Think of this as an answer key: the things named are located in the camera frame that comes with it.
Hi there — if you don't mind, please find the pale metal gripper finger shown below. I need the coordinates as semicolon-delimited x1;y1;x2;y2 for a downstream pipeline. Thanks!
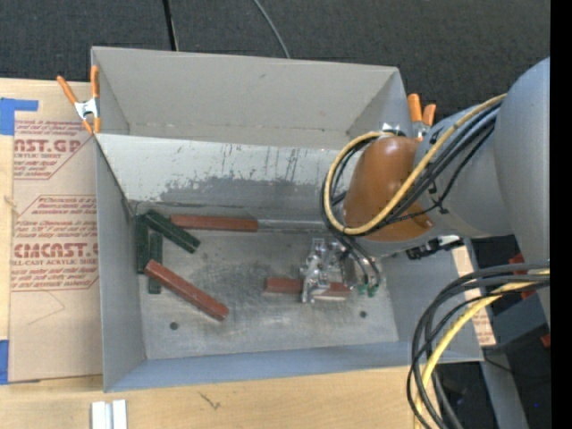
300;286;349;304
299;260;324;285

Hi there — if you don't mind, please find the red-brown block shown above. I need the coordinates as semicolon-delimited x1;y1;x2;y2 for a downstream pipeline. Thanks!
169;214;260;233
143;258;231;323
262;276;352;298

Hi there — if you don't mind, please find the grey metal bin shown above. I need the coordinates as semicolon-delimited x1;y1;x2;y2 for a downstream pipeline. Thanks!
90;46;486;393

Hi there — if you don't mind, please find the dark green flat block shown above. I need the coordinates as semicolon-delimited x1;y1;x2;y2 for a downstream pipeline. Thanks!
135;214;151;274
147;231;164;296
143;211;201;255

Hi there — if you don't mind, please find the black cylinder on white bracket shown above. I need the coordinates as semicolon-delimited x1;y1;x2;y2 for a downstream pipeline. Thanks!
405;234;464;261

